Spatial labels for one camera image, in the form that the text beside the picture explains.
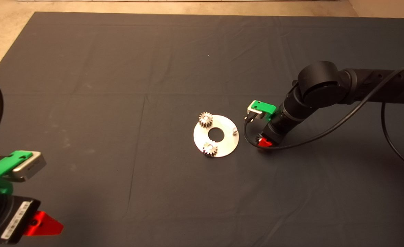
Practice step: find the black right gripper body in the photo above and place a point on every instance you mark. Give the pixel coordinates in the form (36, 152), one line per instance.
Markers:
(274, 132)

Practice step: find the shiny steel spur gear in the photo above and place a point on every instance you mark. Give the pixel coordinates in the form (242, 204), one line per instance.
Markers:
(207, 151)
(202, 121)

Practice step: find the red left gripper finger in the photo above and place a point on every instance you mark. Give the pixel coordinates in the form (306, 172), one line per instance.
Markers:
(45, 226)

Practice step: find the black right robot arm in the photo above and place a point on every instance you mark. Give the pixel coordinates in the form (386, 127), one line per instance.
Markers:
(322, 82)

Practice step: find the round metal carrier plate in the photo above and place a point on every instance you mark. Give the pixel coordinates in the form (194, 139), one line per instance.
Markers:
(227, 144)

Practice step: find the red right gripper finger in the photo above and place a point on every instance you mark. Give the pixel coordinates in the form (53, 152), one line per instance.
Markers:
(265, 142)

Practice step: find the dark grey table cloth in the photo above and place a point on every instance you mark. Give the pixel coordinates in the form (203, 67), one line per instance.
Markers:
(153, 68)

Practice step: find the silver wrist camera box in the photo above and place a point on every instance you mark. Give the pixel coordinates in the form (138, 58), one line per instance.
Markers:
(253, 111)
(32, 168)

